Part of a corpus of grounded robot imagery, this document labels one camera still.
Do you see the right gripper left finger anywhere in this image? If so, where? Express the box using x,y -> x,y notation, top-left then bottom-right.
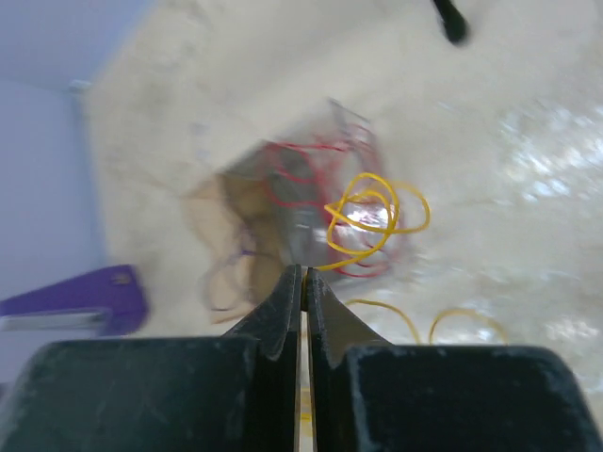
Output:
1,266 -> 302,451

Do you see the purple metronome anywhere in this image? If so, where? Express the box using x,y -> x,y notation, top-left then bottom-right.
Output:
1,265 -> 148,336

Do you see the red cable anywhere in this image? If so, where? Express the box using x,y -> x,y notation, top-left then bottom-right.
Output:
258,121 -> 416,279

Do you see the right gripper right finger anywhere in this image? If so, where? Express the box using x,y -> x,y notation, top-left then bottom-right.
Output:
305,269 -> 602,451

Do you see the black music stand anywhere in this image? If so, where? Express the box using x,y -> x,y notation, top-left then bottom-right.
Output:
432,0 -> 469,46

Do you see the clear transparent bin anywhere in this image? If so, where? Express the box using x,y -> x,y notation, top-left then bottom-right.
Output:
224,100 -> 387,266

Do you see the orange transparent bin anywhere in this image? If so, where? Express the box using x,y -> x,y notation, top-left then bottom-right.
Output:
180,173 -> 285,324

